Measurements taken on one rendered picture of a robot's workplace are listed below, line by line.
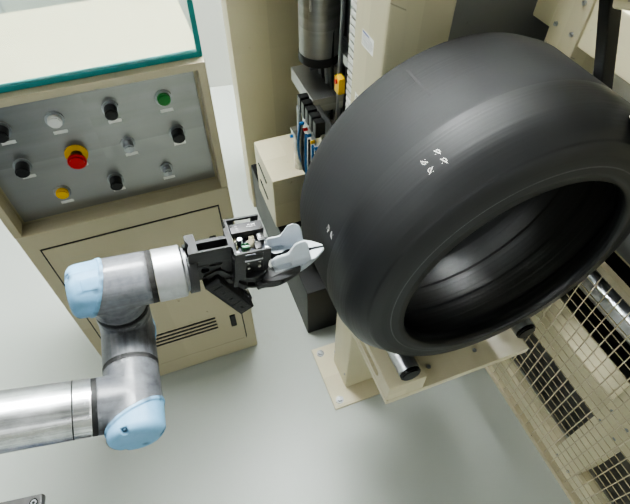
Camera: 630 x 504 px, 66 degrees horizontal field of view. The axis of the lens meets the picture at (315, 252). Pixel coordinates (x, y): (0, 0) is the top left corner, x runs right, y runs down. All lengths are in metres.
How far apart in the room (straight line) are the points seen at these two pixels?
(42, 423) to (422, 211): 0.54
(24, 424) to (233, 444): 1.31
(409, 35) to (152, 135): 0.67
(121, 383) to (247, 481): 1.24
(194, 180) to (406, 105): 0.81
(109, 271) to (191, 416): 1.37
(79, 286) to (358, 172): 0.40
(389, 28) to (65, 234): 0.95
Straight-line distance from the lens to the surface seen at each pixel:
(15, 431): 0.71
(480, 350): 1.22
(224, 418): 1.98
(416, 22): 0.92
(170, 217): 1.41
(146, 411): 0.69
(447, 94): 0.72
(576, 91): 0.75
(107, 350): 0.75
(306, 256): 0.74
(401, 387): 1.08
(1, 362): 2.41
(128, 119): 1.27
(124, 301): 0.69
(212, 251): 0.68
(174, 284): 0.69
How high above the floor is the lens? 1.83
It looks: 51 degrees down
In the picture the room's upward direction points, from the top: straight up
